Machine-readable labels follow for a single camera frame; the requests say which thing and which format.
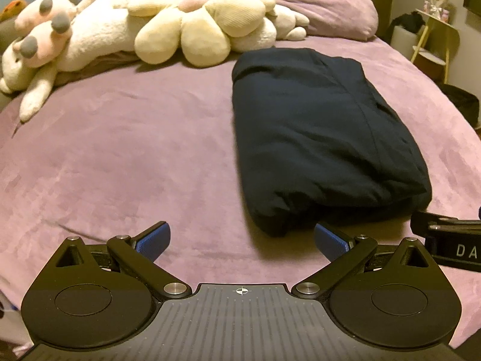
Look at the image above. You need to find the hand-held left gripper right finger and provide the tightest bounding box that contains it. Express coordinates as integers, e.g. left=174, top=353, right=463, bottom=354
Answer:
left=293, top=223, right=437, bottom=299

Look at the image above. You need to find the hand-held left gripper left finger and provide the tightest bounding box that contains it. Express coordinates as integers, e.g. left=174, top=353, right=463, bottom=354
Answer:
left=53, top=221, right=193, bottom=299

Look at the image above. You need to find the dark navy garment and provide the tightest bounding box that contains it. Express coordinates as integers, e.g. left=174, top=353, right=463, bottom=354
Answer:
left=231, top=48, right=433, bottom=237

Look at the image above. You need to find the purple bed blanket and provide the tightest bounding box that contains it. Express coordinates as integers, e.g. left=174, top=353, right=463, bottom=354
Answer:
left=0, top=34, right=481, bottom=350

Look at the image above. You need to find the yellow side shelf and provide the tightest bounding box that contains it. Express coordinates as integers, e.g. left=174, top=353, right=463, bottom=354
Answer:
left=410, top=8, right=461, bottom=84

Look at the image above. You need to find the white bin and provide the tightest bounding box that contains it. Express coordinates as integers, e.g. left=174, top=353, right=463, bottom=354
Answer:
left=391, top=26, right=420, bottom=59

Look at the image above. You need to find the large white plush with pink feet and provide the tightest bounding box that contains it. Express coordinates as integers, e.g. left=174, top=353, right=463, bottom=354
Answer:
left=0, top=0, right=177, bottom=123

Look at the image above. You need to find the small white plush toy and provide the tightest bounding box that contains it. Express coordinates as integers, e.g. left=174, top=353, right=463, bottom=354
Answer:
left=230, top=5, right=311, bottom=53

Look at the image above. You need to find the cream flower plush cushion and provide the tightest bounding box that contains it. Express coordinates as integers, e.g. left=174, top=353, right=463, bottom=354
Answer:
left=127, top=0, right=278, bottom=67

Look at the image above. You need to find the black bag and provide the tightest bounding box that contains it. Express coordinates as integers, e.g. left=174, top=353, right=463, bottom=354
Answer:
left=388, top=11, right=426, bottom=37

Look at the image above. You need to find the purple pillow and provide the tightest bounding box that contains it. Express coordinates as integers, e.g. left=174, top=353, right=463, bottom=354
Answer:
left=275, top=0, right=379, bottom=42

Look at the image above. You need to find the orange plush toy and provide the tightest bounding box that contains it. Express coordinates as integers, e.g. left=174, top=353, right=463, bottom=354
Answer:
left=0, top=0, right=29, bottom=22

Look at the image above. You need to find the dark door frame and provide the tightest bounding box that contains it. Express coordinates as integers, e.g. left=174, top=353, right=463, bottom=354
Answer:
left=364, top=0, right=396, bottom=42

